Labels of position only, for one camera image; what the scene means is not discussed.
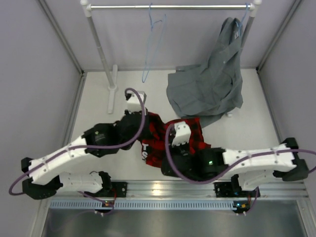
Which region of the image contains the red black plaid shirt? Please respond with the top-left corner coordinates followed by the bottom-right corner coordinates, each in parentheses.
top-left (140, 111), bottom-right (212, 170)

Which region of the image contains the light blue wire hanger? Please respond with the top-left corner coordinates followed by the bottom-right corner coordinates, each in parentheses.
top-left (141, 3), bottom-right (167, 83)

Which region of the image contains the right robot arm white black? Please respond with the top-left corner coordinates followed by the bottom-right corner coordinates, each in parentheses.
top-left (160, 138), bottom-right (310, 197)

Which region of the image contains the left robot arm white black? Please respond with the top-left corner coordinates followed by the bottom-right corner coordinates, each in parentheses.
top-left (21, 110), bottom-right (149, 199)

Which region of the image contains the grey button shirt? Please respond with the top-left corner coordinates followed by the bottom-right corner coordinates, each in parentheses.
top-left (166, 17), bottom-right (243, 127)

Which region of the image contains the blue hanger holding grey shirt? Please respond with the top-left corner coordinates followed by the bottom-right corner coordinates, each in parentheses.
top-left (235, 2), bottom-right (250, 38)

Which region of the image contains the white clothes rack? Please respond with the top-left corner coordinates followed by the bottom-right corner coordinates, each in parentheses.
top-left (80, 0), bottom-right (262, 118)

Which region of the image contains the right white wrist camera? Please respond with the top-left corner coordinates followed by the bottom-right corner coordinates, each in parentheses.
top-left (171, 121), bottom-right (191, 147)

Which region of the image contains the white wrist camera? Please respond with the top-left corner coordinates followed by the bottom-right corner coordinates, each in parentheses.
top-left (171, 121), bottom-right (191, 147)
top-left (125, 91), bottom-right (147, 113)

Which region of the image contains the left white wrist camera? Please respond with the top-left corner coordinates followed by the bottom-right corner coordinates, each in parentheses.
top-left (125, 91), bottom-right (147, 113)

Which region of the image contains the aluminium mounting rail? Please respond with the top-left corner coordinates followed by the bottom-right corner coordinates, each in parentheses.
top-left (39, 179), bottom-right (309, 200)

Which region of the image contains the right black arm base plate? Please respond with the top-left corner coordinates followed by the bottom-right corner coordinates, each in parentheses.
top-left (214, 182), bottom-right (243, 198)

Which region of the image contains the grey slotted cable duct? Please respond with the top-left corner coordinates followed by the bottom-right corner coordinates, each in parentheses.
top-left (50, 199), bottom-right (249, 211)

